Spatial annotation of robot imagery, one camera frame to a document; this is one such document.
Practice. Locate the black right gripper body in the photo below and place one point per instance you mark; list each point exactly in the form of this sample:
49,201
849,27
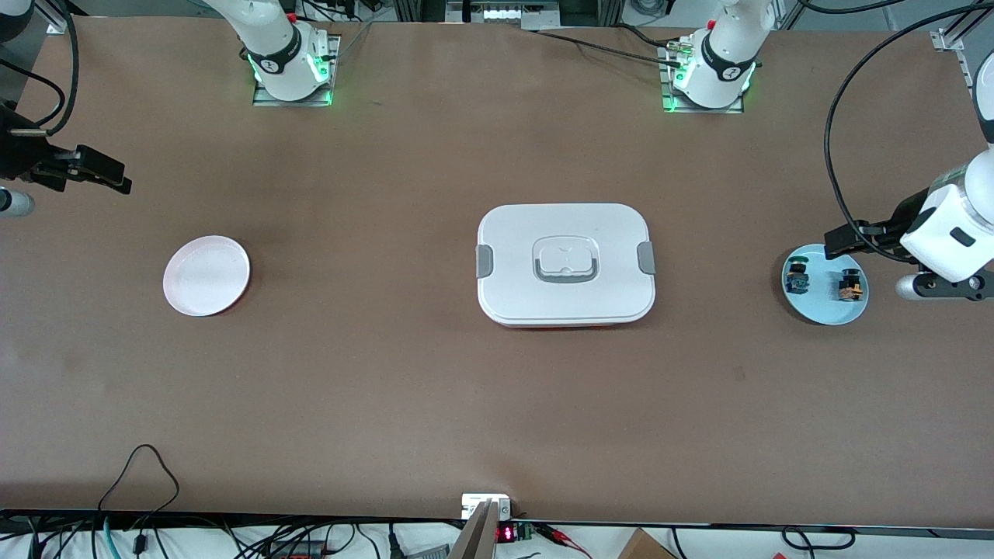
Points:
17,153

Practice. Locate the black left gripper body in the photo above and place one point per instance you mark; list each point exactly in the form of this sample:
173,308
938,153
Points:
903,219

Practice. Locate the orange push button switch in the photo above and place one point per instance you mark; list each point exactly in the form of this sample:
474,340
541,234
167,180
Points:
852,289

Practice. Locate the white lunch box grey clips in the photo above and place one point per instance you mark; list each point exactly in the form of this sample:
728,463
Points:
567,233

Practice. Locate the brown cardboard box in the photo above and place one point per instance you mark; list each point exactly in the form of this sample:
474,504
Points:
641,547

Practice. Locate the light blue round plate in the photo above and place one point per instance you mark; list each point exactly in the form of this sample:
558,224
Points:
823,307

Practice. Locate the pink round plate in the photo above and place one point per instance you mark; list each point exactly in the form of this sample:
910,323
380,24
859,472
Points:
206,279

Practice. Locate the red clip test leads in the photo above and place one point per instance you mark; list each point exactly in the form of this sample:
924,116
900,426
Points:
555,532

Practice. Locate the black power strip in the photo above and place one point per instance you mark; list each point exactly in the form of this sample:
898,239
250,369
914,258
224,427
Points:
295,551

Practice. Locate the red digit display module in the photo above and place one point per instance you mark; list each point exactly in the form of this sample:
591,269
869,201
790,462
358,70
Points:
506,533

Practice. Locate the grey aluminium beam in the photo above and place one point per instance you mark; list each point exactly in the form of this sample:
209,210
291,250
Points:
477,539

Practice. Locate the green push button switch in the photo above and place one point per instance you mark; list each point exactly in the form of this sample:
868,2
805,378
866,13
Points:
796,279

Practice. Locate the aluminium profile rail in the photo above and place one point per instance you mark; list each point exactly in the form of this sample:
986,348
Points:
949,39
56,27

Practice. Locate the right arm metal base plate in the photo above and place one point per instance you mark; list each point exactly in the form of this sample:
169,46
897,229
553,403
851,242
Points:
268,101

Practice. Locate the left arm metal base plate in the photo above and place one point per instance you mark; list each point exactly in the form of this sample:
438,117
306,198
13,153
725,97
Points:
666,85

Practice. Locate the aluminium frame with white panel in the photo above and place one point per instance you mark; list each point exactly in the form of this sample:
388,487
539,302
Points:
505,14

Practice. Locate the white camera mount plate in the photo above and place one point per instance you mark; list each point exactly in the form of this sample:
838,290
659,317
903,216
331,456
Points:
474,505

